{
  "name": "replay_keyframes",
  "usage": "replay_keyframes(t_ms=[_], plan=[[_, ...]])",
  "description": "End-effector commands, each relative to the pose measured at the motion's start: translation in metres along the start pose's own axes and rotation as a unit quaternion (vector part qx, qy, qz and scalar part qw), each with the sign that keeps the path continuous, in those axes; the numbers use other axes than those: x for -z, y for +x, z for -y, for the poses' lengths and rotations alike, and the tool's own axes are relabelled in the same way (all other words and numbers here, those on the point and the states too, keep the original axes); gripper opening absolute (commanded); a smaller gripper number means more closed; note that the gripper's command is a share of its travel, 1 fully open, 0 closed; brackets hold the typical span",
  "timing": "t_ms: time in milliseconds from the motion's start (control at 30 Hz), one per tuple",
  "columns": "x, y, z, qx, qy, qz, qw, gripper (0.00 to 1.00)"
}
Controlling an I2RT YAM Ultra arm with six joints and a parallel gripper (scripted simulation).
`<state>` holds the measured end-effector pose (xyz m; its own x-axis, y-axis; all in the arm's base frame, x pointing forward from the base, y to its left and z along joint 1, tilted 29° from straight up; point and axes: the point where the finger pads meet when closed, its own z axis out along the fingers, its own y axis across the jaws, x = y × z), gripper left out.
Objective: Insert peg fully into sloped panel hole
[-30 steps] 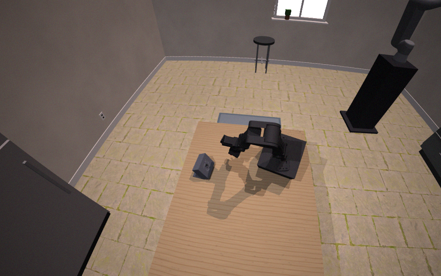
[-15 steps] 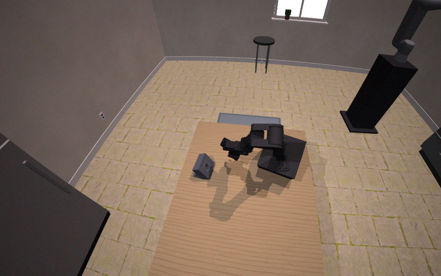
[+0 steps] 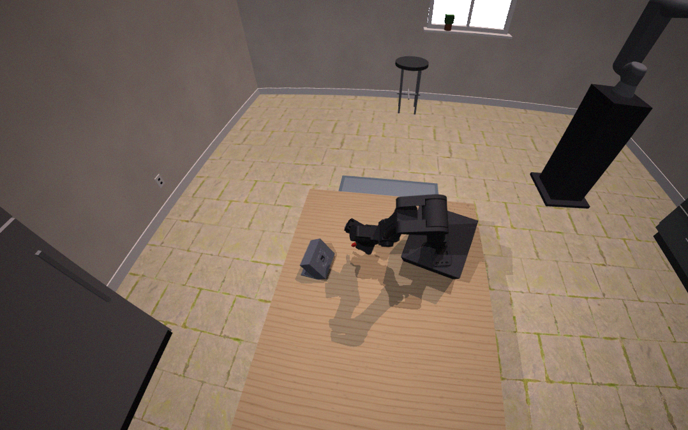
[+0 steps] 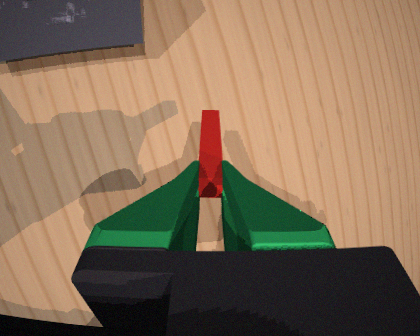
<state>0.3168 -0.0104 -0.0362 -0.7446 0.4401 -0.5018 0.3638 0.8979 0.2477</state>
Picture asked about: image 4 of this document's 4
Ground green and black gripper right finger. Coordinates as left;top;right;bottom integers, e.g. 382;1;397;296
221;160;336;251

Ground grey square panel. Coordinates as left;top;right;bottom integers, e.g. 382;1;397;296
0;0;143;62

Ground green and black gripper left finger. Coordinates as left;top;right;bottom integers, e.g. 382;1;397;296
83;160;200;251

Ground red peg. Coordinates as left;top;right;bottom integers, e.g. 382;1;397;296
198;110;223;198

